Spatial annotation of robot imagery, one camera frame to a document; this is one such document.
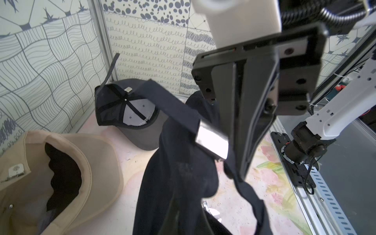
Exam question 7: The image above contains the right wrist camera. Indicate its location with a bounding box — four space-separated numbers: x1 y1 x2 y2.
192 0 282 48

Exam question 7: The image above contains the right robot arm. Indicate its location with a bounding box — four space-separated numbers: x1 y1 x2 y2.
192 23 376 179

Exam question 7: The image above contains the aluminium front rail frame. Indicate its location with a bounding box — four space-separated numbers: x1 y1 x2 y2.
268 117 376 235

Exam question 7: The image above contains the beige baseball cap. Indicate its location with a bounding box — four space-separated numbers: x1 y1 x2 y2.
1 130 123 235

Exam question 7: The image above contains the black cap with white logo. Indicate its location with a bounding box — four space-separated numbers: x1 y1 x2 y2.
132 79 274 235

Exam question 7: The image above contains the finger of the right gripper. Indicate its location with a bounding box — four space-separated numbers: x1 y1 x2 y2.
239 54 279 180
212 62 245 176

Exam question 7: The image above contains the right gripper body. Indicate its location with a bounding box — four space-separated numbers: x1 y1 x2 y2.
192 23 328 116

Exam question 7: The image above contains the dark grey baseball cap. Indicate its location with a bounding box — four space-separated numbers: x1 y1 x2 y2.
94 53 168 151

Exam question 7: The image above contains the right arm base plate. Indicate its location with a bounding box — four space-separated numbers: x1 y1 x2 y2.
270 131 317 189

